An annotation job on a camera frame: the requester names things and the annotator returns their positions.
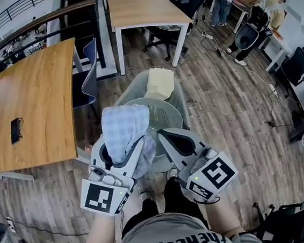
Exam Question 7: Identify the black phone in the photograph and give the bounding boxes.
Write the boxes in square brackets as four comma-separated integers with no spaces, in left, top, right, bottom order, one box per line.
[8,118,23,145]

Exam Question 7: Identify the black chair with armrests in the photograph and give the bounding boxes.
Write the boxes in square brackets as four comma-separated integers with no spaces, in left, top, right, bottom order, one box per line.
[251,197,304,243]

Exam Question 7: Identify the dark metal railing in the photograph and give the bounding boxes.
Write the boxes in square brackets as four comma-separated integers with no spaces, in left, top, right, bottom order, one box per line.
[0,0,107,89]

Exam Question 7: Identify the white cable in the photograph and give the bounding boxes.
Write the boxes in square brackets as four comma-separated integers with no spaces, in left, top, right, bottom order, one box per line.
[245,59,298,111]

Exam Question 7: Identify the person's right forearm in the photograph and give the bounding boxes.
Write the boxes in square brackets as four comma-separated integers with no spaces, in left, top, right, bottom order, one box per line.
[204,198,246,239]

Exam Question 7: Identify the person's left forearm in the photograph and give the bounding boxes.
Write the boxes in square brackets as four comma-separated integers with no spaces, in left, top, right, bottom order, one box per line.
[81,210,119,243]

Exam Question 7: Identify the blue checked clothes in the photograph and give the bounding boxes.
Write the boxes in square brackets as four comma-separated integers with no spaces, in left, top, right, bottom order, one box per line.
[99,101,160,182]

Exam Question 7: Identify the large wooden table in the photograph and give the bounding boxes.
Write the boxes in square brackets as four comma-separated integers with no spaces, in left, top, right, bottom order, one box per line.
[0,37,90,184]

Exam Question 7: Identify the pale yellow clothes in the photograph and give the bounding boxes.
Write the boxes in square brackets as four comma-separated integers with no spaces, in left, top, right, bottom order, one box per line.
[142,65,178,103]

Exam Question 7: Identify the black high-back office chair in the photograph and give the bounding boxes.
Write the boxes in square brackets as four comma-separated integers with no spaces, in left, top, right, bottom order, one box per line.
[278,45,304,89]

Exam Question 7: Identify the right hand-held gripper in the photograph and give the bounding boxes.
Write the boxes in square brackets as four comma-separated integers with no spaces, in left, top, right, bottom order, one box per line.
[156,121,242,208]

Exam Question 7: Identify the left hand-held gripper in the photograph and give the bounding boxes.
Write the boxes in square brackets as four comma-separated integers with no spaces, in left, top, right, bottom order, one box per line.
[74,131,153,220]

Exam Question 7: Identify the white desk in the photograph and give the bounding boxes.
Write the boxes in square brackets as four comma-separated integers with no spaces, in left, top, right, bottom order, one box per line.
[261,32,296,73]

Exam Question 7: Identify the wooden table with white legs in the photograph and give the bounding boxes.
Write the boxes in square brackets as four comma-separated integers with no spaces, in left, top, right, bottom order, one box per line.
[106,0,198,77]

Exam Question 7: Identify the person's grey printed t-shirt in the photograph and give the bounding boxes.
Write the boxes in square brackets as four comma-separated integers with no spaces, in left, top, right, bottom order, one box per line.
[103,203,269,243]

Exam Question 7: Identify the person's black trousers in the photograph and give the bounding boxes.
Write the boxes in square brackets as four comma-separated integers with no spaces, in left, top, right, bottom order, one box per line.
[116,174,210,239]

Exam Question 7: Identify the blue mesh chair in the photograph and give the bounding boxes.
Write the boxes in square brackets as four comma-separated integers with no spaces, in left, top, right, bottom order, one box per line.
[65,37,104,110]

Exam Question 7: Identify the grey plastic chair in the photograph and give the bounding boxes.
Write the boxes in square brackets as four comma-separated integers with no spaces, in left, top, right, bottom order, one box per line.
[110,65,196,178]

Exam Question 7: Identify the grey plastic basket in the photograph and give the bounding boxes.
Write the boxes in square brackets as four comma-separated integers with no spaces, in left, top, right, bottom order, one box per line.
[122,93,187,160]

